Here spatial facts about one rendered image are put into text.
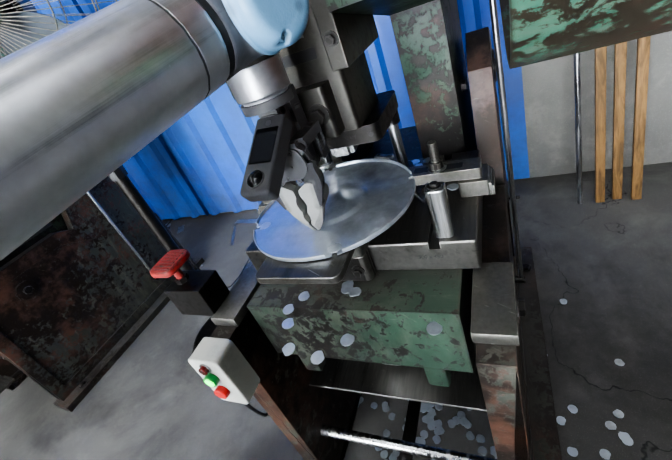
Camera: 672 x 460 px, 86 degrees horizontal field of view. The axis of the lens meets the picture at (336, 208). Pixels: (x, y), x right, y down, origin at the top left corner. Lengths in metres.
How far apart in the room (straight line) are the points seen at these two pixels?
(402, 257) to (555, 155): 1.47
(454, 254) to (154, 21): 0.50
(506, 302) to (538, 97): 1.39
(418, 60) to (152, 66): 0.62
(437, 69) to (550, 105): 1.15
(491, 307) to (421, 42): 0.50
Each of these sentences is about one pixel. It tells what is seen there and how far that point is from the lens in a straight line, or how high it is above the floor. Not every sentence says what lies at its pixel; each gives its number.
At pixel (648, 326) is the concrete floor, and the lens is 1.42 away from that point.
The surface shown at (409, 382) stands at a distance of 0.92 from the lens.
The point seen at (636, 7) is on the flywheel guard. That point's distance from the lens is 0.38.
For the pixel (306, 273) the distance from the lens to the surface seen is 0.50.
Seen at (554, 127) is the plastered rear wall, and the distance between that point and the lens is 1.94.
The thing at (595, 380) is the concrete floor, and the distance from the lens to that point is 1.28.
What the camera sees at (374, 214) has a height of 0.78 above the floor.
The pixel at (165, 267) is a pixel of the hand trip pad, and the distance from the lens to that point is 0.76.
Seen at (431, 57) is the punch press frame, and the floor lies 0.91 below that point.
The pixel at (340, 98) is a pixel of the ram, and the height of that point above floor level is 0.94.
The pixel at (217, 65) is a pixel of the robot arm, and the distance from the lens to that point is 0.28.
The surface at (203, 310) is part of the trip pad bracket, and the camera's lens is 0.79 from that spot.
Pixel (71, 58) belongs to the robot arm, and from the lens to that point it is 0.24.
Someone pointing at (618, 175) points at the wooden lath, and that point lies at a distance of 1.84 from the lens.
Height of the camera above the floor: 1.08
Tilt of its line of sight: 29 degrees down
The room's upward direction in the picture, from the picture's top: 22 degrees counter-clockwise
